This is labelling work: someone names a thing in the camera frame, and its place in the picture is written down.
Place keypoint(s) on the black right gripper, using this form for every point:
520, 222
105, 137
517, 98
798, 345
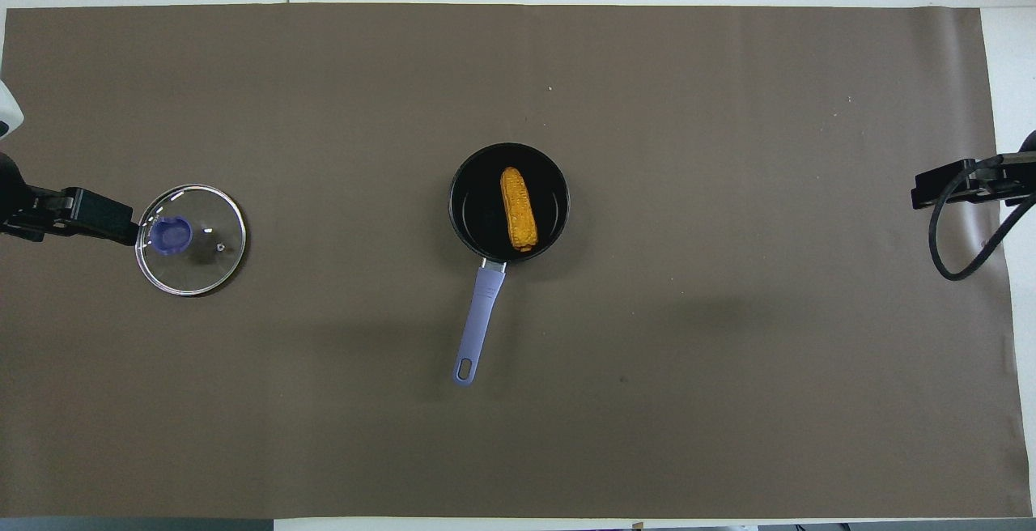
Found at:
1016, 179

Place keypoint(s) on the brown table mat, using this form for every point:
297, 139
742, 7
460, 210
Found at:
688, 393

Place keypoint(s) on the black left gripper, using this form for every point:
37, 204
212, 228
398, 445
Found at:
24, 211

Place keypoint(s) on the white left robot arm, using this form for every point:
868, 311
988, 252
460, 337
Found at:
8, 114

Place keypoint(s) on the glass lid purple knob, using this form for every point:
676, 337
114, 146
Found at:
202, 260

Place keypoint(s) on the yellow corn cob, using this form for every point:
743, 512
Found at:
519, 211

